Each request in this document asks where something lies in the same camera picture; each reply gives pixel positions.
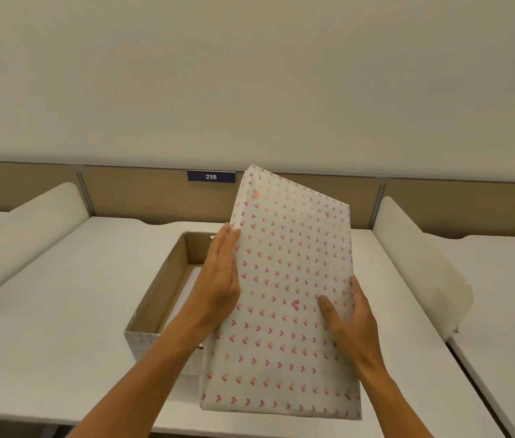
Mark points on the tan partition panel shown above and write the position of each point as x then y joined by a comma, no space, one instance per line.
467,209
15,186
148,198

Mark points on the white heart print box lid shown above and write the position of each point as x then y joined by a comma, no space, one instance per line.
285,287

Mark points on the person's right thumb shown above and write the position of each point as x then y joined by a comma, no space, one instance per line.
330,313

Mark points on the person's right hand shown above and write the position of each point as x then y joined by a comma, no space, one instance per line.
360,335

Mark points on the person's left forearm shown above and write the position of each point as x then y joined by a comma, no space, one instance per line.
148,378

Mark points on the open cardboard box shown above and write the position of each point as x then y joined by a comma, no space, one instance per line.
157,310

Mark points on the person's left hand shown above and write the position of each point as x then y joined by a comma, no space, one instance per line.
214,287

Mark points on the white desk side divider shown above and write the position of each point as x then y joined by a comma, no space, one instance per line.
422,264
20,241

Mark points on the blue number sign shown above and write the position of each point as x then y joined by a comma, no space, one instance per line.
211,176

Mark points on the person's right forearm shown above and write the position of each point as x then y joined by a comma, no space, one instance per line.
394,405

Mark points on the grey partition post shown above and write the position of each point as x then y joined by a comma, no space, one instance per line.
84,193
377,202

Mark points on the person's left fingers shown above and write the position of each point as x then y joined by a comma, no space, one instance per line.
229,255

